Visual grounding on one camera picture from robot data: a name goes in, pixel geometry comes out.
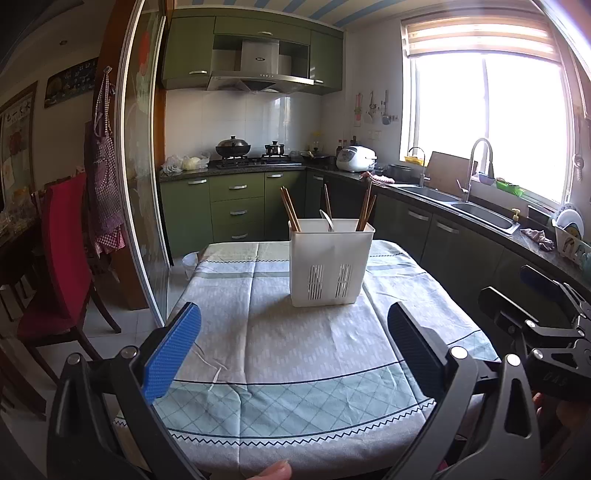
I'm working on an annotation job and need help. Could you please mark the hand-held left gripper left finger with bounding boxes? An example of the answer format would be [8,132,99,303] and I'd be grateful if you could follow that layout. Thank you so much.
[46,301,205,480]

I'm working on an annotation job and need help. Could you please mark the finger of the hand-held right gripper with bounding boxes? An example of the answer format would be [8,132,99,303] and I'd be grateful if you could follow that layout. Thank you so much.
[519,265,581,315]
[478,285,544,339]

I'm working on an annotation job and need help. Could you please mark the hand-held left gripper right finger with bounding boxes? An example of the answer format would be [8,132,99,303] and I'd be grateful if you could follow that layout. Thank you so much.
[386,301,542,480]

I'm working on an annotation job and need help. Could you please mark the white plastic utensil holder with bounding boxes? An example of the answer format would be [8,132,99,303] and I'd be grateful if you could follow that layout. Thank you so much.
[288,219,376,308]

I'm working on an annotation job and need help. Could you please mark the person's right hand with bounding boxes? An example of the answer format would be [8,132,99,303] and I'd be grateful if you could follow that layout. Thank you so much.
[533,391,591,446]

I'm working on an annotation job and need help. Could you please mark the person's left hand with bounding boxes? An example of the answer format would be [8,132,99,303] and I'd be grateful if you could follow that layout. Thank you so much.
[257,461,293,480]

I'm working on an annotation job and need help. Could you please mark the crumpled grey rag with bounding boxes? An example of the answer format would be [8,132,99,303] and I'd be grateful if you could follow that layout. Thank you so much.
[521,226,555,253]

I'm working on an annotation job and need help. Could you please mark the white plate in rack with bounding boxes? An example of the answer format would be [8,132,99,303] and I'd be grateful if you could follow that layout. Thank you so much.
[551,205,591,267]

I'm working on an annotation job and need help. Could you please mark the steel double sink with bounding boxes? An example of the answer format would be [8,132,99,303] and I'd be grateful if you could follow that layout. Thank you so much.
[396,184,521,236]

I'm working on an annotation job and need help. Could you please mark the white plastic bucket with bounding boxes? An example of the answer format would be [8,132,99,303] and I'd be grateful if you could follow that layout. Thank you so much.
[181,251,202,282]

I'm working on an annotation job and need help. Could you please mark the patterned tablecloth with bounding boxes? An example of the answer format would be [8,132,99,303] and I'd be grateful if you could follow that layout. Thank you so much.
[111,239,502,479]

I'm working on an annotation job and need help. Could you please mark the red covered chair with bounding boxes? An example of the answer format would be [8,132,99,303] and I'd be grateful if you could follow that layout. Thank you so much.
[16,172,122,366]

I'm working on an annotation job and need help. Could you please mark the wooden cutting board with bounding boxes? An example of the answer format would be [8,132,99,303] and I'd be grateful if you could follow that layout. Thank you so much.
[423,151,474,195]

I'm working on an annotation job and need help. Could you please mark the steel kitchen faucet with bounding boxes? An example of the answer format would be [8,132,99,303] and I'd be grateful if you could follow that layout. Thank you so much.
[457,137,495,204]

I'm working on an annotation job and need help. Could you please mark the kitchen window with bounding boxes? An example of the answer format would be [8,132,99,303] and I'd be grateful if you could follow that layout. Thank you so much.
[401,50,579,212]

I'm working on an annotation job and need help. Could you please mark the green lower cabinets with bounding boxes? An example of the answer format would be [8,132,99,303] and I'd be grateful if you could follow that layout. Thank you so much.
[159,167,591,324]

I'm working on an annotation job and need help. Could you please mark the green cabinets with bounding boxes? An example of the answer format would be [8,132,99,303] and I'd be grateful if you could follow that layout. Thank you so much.
[159,167,591,324]
[161,16,345,96]

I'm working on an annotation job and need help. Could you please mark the checkered apron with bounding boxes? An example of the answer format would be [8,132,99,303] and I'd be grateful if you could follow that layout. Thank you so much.
[85,68,127,257]

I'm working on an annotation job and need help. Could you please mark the sliding glass door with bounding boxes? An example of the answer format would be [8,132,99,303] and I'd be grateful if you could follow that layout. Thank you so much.
[115,0,175,327]

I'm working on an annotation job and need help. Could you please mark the white rice cooker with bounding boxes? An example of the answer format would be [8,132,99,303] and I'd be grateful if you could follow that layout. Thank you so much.
[335,145,378,173]

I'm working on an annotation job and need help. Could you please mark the black gas stove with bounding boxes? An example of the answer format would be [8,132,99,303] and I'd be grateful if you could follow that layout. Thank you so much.
[214,154,304,168]

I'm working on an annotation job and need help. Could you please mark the black wok with lid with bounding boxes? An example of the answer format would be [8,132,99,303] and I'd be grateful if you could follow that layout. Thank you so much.
[215,135,253,158]

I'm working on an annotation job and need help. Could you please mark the hanging kitchen tools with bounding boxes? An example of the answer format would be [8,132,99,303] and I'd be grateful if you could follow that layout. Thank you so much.
[353,89,400,128]

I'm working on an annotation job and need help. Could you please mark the striped window blind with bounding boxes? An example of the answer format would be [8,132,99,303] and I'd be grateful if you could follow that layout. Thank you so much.
[399,8,565,64]

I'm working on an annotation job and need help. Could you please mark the steel range hood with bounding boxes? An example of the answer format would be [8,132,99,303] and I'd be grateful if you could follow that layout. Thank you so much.
[206,39,315,93]

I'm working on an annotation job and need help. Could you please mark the green upper cabinets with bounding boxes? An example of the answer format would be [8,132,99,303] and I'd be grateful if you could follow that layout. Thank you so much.
[161,16,345,96]

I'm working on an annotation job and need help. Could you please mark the wall poster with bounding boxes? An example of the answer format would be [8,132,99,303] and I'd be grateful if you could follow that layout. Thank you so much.
[0,82,38,214]

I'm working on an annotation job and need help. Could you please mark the dark wall picture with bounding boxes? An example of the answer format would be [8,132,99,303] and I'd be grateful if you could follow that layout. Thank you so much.
[43,57,100,110]

